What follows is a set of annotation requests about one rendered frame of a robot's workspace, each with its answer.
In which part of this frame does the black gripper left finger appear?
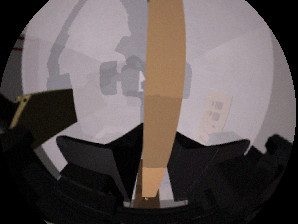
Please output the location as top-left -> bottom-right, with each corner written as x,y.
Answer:
56,123 -> 144,202

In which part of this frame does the long tan wooden rail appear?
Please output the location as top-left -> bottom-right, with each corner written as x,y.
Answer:
141,0 -> 186,197

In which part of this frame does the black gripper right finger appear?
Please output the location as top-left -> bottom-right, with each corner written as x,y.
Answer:
166,131 -> 250,201

